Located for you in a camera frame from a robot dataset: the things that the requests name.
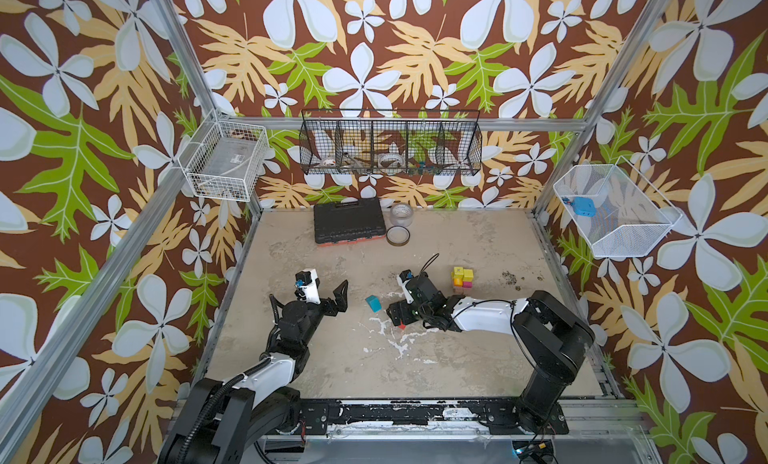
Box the black red tool case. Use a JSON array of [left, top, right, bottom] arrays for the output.
[[313, 197, 386, 245]]

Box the blue object in basket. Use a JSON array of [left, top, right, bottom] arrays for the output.
[[562, 196, 597, 218]]

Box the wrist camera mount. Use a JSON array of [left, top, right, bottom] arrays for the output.
[[295, 269, 321, 305], [397, 270, 414, 304]]

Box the white tape roll in basket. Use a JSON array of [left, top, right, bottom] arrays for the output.
[[377, 153, 406, 169]]

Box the white wire basket left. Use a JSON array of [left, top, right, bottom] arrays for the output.
[[179, 112, 270, 203]]

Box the teal triangular block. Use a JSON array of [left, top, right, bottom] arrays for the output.
[[365, 295, 382, 313]]

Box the clear tape roll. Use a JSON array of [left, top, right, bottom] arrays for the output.
[[390, 203, 414, 228]]

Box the black wire wall basket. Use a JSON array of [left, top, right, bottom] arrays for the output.
[[298, 109, 483, 176]]

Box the white mesh basket right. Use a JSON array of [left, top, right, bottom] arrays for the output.
[[554, 158, 682, 260]]

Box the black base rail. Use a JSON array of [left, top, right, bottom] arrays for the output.
[[300, 397, 570, 435]]

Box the brown tape roll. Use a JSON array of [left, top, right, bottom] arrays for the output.
[[385, 226, 411, 247]]

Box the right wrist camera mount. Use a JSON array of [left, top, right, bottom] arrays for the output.
[[397, 270, 414, 304]]

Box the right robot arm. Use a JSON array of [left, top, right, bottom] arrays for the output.
[[386, 272, 595, 432]]

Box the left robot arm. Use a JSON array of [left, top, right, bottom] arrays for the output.
[[158, 270, 348, 463]]

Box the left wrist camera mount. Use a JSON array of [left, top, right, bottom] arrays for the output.
[[295, 269, 321, 305]]

